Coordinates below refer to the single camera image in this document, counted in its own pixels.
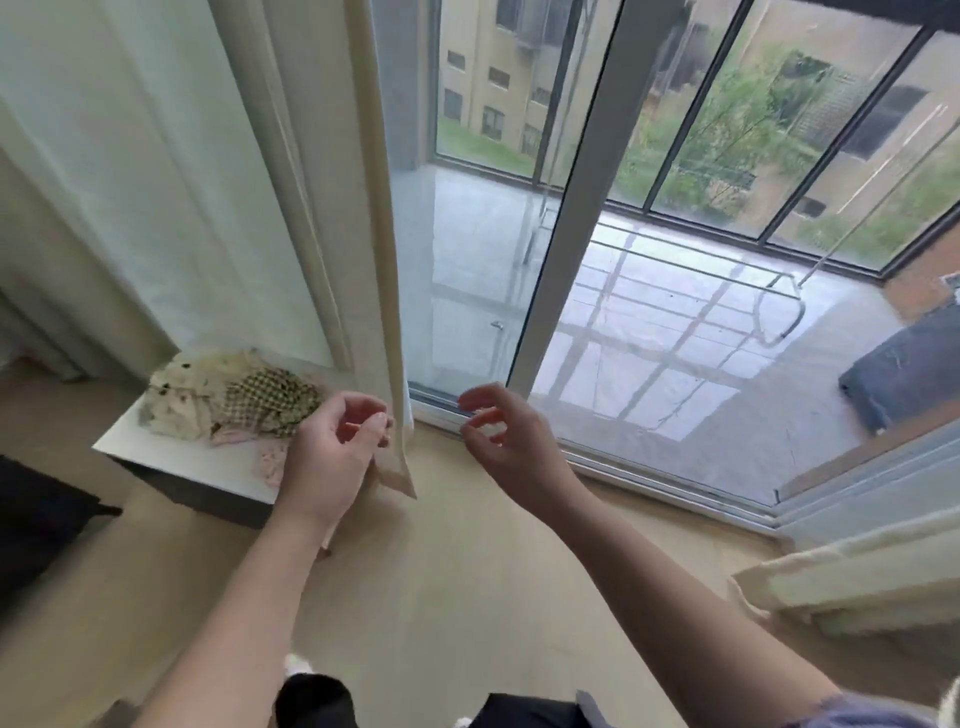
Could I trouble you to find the person's left hand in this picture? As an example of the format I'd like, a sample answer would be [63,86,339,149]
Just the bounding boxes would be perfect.
[277,393,395,534]

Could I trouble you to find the person's right hand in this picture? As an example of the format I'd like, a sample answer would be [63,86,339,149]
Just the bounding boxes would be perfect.
[457,382,579,519]

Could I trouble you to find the pink floral cloths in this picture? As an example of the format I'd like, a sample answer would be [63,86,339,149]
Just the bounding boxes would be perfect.
[210,424,294,489]

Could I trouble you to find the brown checked cloth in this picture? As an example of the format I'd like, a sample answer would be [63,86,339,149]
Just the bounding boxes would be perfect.
[225,367,321,437]

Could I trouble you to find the cream polka dot cloths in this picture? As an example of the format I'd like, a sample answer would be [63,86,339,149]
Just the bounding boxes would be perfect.
[139,349,264,441]

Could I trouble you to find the person's right forearm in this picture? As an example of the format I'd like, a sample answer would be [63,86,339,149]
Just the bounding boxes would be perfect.
[547,480,842,728]

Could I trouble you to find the person's left forearm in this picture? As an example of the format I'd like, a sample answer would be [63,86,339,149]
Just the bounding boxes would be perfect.
[135,510,347,728]

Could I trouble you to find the person's black trouser leg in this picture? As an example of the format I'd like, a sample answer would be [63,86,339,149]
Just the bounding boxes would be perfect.
[274,675,602,728]

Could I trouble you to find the white table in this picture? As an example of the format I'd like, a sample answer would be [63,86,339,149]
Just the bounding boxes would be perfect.
[93,352,407,530]

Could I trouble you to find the black floor mat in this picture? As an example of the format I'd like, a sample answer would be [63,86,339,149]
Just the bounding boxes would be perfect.
[0,457,122,602]

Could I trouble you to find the white linen curtain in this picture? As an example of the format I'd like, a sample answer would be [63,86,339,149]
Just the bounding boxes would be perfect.
[0,0,419,500]

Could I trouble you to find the white bundled curtain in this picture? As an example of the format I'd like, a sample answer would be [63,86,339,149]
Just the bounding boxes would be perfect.
[730,510,960,639]

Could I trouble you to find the dark blue tarpaulin cover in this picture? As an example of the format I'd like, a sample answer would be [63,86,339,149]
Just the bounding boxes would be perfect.
[840,300,960,437]

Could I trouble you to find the white sliding door frame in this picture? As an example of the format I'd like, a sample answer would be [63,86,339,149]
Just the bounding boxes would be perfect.
[405,0,960,534]

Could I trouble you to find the dark balcony window frame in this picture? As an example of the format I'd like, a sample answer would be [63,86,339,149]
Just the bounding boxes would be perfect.
[435,0,960,279]

